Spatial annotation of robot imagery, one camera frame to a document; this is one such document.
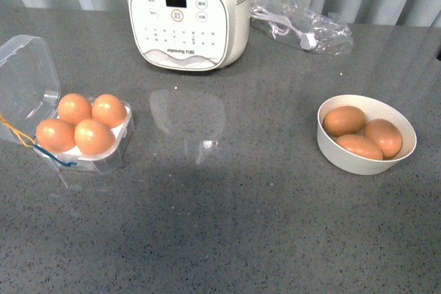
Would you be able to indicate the white Joyoung blender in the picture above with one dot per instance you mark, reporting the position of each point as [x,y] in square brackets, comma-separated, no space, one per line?
[190,35]

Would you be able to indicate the clear plastic bag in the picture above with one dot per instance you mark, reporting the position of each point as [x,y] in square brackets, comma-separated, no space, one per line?
[333,36]

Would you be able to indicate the brown egg in bowl front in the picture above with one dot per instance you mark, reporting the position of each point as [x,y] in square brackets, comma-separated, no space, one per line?
[360,146]

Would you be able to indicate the clear plastic egg box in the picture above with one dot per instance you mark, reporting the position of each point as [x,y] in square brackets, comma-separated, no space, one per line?
[31,92]

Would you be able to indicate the brown egg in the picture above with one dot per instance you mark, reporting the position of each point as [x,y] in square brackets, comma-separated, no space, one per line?
[386,135]
[93,137]
[56,135]
[109,110]
[344,120]
[360,146]
[74,108]

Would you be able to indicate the white power cable plug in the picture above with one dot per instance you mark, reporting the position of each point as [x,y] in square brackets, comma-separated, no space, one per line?
[280,25]

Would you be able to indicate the white round bowl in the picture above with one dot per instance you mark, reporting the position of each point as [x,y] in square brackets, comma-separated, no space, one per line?
[373,109]

